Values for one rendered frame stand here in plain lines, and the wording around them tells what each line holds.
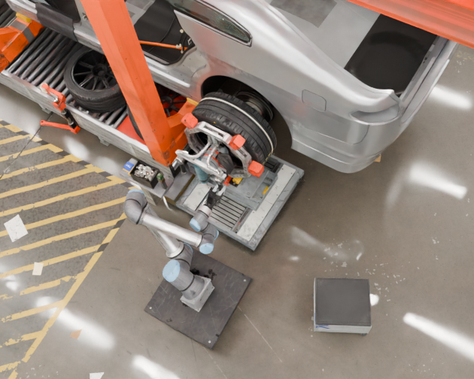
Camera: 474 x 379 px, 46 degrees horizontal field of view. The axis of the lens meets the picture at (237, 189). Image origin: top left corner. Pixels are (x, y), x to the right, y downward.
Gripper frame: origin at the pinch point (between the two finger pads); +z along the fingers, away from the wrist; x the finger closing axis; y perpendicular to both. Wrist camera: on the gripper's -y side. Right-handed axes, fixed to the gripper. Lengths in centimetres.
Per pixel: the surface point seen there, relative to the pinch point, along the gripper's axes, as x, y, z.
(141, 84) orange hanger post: -58, -71, 9
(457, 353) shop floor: 197, 84, 1
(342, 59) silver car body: 24, -8, 134
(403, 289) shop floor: 143, 84, 25
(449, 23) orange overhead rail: 114, -216, 2
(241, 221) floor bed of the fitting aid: 4, 75, 7
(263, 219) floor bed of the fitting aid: 17, 82, 20
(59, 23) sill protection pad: -202, -9, 56
